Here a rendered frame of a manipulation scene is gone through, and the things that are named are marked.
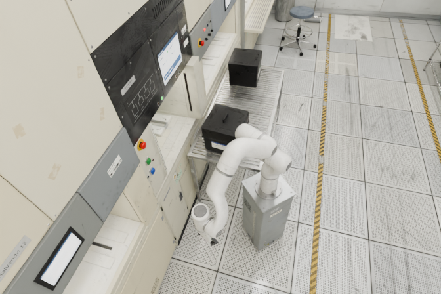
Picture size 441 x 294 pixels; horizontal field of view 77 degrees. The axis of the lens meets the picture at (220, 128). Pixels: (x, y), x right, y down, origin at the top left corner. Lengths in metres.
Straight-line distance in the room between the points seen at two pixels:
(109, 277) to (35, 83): 1.19
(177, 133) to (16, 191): 1.41
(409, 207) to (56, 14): 3.06
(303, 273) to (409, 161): 1.71
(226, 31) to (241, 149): 2.41
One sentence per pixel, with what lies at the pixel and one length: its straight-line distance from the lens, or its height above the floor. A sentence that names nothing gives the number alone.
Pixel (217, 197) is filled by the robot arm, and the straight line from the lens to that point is 1.26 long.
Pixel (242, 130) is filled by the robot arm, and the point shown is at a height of 1.50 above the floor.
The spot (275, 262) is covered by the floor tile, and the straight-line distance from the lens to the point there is 2.62.
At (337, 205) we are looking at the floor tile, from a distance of 2.96.
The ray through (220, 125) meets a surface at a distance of 2.04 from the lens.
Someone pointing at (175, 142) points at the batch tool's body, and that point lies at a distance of 2.17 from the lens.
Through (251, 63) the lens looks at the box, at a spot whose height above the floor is 1.01.
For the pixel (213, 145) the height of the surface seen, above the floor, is 0.84.
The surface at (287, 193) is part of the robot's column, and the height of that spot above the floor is 0.76.
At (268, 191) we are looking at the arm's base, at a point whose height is 0.81.
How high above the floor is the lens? 2.49
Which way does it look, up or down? 47 degrees down
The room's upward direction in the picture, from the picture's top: 5 degrees counter-clockwise
